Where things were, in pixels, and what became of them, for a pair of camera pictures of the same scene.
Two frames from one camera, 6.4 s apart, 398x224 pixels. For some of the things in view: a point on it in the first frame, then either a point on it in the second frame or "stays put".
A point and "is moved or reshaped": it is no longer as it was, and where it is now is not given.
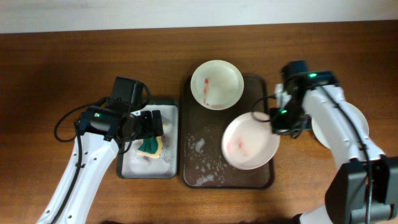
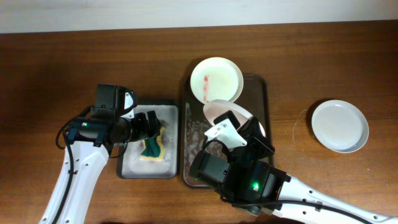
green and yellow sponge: x=151 y=147 is moved or reshaped
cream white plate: x=217 y=84 stays put
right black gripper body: x=290 y=119 -> x=256 y=146
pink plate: x=248 y=142 is moved or reshaped
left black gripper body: x=146 y=127 stays put
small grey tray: x=132 y=165 stays put
